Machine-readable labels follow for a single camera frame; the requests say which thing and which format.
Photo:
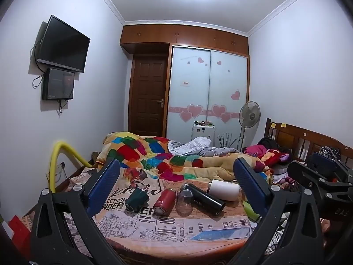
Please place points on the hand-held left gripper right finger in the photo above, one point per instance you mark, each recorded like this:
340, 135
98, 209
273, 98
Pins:
248, 183

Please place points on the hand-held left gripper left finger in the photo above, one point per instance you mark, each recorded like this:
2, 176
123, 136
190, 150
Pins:
103, 187

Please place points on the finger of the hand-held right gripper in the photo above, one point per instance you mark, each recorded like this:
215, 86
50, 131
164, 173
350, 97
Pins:
303, 172
325, 164

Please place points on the white cup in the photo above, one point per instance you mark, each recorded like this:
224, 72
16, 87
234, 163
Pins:
224, 190

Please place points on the light green cup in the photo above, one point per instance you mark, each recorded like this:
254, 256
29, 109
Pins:
249, 211

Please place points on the dark green cup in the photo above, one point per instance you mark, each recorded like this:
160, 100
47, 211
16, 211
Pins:
137, 200

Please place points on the red cup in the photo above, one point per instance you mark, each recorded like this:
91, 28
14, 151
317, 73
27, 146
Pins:
165, 202

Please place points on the clear glass cup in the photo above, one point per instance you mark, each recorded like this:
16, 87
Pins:
184, 204

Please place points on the polka dot bag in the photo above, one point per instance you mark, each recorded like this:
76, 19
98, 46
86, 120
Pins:
330, 151

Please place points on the red plush toy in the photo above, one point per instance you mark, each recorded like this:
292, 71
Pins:
275, 156

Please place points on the pink cloth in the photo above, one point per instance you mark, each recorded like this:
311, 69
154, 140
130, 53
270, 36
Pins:
253, 149

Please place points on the wooden bed headboard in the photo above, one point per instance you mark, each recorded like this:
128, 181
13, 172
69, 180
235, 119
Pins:
297, 136

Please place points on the black bag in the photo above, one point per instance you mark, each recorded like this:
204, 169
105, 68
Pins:
270, 143

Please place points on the black thermos bottle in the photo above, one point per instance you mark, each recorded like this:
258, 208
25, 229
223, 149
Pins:
205, 198

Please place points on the dry branch bundle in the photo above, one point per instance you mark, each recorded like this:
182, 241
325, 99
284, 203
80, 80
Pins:
227, 140

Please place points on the yellow foam tube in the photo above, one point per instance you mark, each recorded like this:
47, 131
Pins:
59, 150

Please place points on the colourful patchwork blanket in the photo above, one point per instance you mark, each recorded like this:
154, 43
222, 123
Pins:
154, 154

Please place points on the grey white quilt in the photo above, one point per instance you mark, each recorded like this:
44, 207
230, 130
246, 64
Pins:
198, 146

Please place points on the small white cabinet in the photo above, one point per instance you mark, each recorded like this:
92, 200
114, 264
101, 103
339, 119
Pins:
202, 134

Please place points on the black standing fan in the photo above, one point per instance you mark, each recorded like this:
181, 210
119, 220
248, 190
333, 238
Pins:
249, 114

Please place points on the newspaper print bedsheet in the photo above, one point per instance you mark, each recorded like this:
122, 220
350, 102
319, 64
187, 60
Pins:
165, 232

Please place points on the red box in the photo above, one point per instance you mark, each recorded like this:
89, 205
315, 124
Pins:
19, 229

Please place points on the brown wooden door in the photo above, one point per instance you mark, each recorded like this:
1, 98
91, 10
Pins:
147, 96

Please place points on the wardrobe with frosted sliding doors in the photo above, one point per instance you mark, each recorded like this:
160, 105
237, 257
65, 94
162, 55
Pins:
206, 88

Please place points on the small black monitor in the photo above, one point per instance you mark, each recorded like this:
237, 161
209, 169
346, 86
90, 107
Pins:
58, 83

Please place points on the brown overhead cabinet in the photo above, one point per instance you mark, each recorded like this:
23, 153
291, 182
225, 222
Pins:
184, 36

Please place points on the wooden bed frame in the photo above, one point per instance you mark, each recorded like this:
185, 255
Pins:
73, 178

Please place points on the wall socket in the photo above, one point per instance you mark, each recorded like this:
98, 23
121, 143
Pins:
62, 165

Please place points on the wall-mounted black television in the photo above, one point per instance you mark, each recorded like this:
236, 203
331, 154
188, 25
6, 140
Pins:
64, 44

